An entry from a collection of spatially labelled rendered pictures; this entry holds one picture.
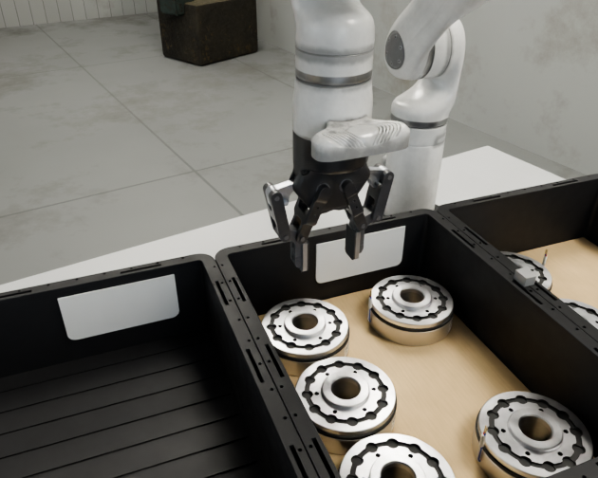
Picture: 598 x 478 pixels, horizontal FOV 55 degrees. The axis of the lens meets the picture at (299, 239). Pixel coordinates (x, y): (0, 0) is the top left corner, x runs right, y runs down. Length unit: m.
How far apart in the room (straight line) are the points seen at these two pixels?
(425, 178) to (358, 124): 0.46
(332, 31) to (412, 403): 0.38
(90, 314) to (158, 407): 0.13
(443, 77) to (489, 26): 2.72
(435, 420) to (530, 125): 3.00
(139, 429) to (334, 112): 0.37
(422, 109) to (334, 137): 0.45
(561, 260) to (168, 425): 0.59
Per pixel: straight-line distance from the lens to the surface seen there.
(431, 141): 0.95
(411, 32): 0.87
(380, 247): 0.76
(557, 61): 3.39
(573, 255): 0.94
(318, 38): 0.51
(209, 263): 0.66
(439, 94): 0.94
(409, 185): 0.97
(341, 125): 0.52
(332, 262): 0.73
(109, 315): 0.69
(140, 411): 0.65
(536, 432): 0.63
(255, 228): 1.18
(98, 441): 0.63
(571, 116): 3.37
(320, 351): 0.64
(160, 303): 0.69
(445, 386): 0.67
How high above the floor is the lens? 1.30
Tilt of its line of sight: 32 degrees down
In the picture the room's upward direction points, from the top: straight up
